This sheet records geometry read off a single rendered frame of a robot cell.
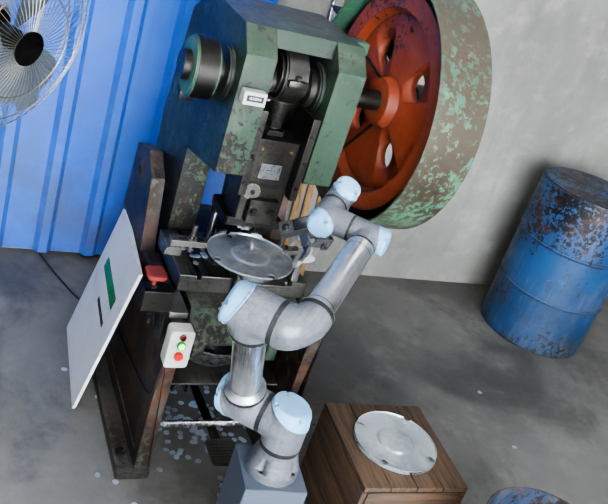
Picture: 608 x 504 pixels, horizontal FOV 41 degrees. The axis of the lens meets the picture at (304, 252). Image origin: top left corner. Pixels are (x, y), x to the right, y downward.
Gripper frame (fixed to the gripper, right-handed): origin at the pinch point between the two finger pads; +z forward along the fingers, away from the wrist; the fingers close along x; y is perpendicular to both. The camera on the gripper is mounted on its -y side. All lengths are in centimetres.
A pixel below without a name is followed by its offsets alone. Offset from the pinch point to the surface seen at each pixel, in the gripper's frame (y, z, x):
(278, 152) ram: -2.2, -11.2, 30.9
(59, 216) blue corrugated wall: -38, 125, 101
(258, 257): -1.3, 17.5, 10.7
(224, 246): -10.9, 20.9, 16.6
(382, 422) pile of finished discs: 46, 42, -38
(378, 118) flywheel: 30, -24, 39
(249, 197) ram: -8.0, 2.7, 23.2
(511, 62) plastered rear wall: 172, 22, 145
